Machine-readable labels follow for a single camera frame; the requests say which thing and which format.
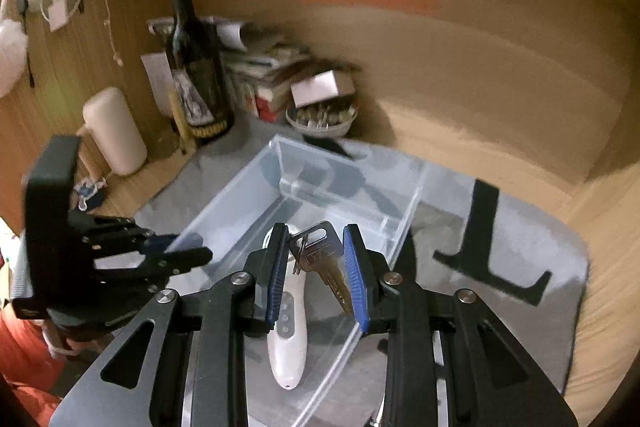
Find white card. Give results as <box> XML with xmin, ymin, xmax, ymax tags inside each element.
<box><xmin>291</xmin><ymin>71</ymin><xmax>340</xmax><ymax>106</ymax></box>

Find white power adapter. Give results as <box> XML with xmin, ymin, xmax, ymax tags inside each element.
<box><xmin>49</xmin><ymin>1</ymin><xmax>69</xmax><ymax>32</ymax></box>

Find white paper sheet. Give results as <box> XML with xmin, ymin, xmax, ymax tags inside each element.
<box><xmin>141</xmin><ymin>52</ymin><xmax>176</xmax><ymax>115</ymax></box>

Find pink tumbler with handle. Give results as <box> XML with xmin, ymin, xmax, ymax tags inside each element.
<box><xmin>82</xmin><ymin>87</ymin><xmax>149</xmax><ymax>178</ymax></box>

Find grey printed mat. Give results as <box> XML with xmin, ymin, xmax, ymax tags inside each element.
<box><xmin>132</xmin><ymin>114</ymin><xmax>591</xmax><ymax>427</ymax></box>

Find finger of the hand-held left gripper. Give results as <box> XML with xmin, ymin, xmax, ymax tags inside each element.
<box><xmin>94</xmin><ymin>246</ymin><xmax>214</xmax><ymax>281</ymax></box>
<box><xmin>70</xmin><ymin>212</ymin><xmax>179</xmax><ymax>256</ymax></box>

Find white bowl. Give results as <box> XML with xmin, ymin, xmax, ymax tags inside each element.
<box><xmin>285</xmin><ymin>99</ymin><xmax>360</xmax><ymax>138</ymax></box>

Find printed sticker card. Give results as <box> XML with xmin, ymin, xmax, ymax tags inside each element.
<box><xmin>72</xmin><ymin>179</ymin><xmax>108</xmax><ymax>210</ymax></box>

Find yellow tube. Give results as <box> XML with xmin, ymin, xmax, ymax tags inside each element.
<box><xmin>170</xmin><ymin>92</ymin><xmax>194</xmax><ymax>154</ymax></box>

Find clear plastic container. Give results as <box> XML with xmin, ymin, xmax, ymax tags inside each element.
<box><xmin>162</xmin><ymin>134</ymin><xmax>431</xmax><ymax>427</ymax></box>

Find white beaded string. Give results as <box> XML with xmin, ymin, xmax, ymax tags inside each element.
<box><xmin>99</xmin><ymin>0</ymin><xmax>124</xmax><ymax>68</ymax></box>

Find stack of books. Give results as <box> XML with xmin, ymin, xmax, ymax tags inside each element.
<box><xmin>220</xmin><ymin>38</ymin><xmax>321</xmax><ymax>122</ymax></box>

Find silver keys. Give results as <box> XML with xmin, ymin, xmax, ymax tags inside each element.
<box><xmin>287</xmin><ymin>221</ymin><xmax>353</xmax><ymax>319</ymax></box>

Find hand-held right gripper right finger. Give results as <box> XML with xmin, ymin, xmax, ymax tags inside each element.
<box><xmin>342</xmin><ymin>223</ymin><xmax>581</xmax><ymax>427</ymax></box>

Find person's orange clothing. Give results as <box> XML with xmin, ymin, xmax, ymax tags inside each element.
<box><xmin>0</xmin><ymin>307</ymin><xmax>62</xmax><ymax>427</ymax></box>

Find dark wine bottle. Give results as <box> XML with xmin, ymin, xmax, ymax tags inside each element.
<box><xmin>165</xmin><ymin>0</ymin><xmax>236</xmax><ymax>138</ymax></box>

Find white remote control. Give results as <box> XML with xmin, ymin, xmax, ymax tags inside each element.
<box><xmin>262</xmin><ymin>224</ymin><xmax>307</xmax><ymax>392</ymax></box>

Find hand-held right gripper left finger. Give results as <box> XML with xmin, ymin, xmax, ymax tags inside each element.
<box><xmin>47</xmin><ymin>223</ymin><xmax>291</xmax><ymax>427</ymax></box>

